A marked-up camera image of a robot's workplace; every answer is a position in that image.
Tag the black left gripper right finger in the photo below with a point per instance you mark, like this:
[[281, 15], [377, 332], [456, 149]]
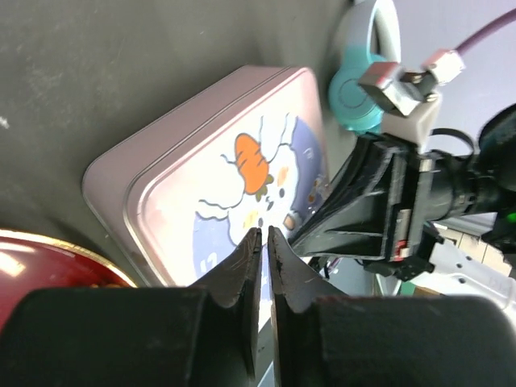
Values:
[[324, 337]]

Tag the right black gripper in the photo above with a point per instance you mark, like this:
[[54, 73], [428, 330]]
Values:
[[385, 196]]

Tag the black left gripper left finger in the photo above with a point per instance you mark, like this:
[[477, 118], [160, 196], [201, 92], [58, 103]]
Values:
[[204, 334]]

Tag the cookie tin with paper cups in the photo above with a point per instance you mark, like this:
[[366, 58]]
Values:
[[121, 173]]

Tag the teal macaron upper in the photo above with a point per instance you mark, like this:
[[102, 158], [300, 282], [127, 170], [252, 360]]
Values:
[[371, 34]]

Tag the red round lacquer tray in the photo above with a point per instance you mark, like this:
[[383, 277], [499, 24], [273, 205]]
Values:
[[30, 262]]

